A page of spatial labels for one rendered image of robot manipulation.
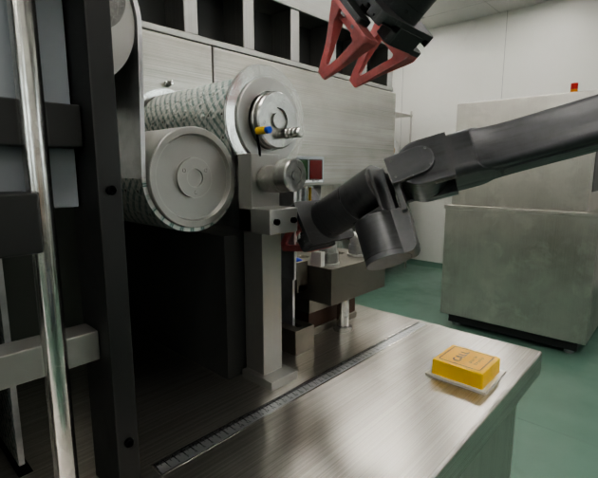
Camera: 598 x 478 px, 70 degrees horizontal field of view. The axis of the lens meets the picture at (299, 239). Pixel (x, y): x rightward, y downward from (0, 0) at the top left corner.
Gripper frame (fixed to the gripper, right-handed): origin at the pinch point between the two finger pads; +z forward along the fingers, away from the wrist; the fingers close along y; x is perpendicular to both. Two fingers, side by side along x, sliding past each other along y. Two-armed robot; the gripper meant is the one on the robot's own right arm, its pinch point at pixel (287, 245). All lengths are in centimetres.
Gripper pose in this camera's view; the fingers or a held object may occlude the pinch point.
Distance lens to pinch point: 67.4
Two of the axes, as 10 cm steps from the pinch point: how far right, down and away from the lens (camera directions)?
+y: 6.8, -1.2, 7.2
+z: -6.3, 4.1, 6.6
